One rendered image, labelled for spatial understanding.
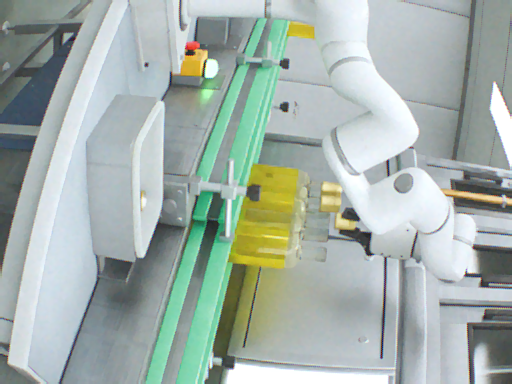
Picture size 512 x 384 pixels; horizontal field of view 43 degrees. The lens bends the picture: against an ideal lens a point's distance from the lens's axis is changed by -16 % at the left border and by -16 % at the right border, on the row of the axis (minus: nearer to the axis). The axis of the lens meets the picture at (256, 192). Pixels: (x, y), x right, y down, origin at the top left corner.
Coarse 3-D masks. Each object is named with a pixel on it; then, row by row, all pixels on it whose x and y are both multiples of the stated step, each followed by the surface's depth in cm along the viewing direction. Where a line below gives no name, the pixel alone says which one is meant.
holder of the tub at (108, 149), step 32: (128, 96) 124; (96, 128) 114; (128, 128) 115; (96, 160) 112; (128, 160) 112; (96, 192) 116; (128, 192) 115; (96, 224) 119; (128, 224) 118; (128, 256) 122
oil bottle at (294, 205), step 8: (248, 200) 155; (264, 200) 156; (272, 200) 156; (280, 200) 156; (288, 200) 156; (296, 200) 157; (264, 208) 154; (272, 208) 154; (280, 208) 154; (288, 208) 154; (296, 208) 154; (304, 208) 155; (304, 216) 155
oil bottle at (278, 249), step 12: (240, 228) 148; (252, 228) 148; (264, 228) 148; (240, 240) 145; (252, 240) 145; (264, 240) 145; (276, 240) 145; (288, 240) 146; (300, 240) 147; (240, 252) 146; (252, 252) 145; (264, 252) 145; (276, 252) 145; (288, 252) 144; (300, 252) 146; (252, 264) 147; (264, 264) 146; (276, 264) 146; (288, 264) 146
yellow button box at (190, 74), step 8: (184, 56) 168; (192, 56) 168; (200, 56) 168; (184, 64) 167; (192, 64) 167; (200, 64) 167; (184, 72) 168; (192, 72) 168; (200, 72) 168; (176, 80) 169; (184, 80) 169; (192, 80) 169; (200, 80) 169
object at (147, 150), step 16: (160, 112) 125; (144, 128) 114; (160, 128) 127; (144, 144) 128; (160, 144) 128; (144, 160) 130; (160, 160) 130; (144, 176) 132; (160, 176) 132; (160, 192) 134; (160, 208) 134; (144, 224) 129; (144, 240) 126
